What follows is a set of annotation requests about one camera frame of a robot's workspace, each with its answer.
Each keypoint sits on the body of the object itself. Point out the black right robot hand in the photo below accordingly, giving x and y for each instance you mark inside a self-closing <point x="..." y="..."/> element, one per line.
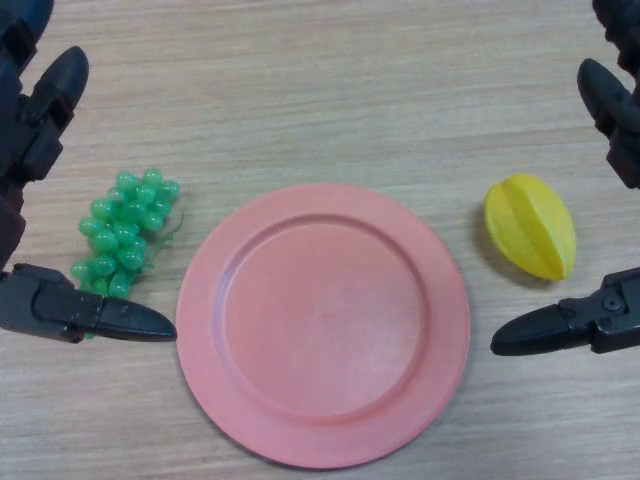
<point x="607" y="110"/>

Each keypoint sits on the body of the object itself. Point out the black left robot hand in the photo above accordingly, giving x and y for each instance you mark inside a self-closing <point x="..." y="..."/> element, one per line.
<point x="45" y="135"/>

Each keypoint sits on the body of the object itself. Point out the green grape bunch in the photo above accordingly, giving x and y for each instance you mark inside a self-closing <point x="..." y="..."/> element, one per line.
<point x="125" y="220"/>

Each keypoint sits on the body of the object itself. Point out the pink round plate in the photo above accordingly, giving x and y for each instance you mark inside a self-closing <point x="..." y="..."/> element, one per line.
<point x="325" y="325"/>

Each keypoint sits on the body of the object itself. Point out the yellow starfruit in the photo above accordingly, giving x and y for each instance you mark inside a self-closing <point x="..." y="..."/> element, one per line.
<point x="530" y="225"/>

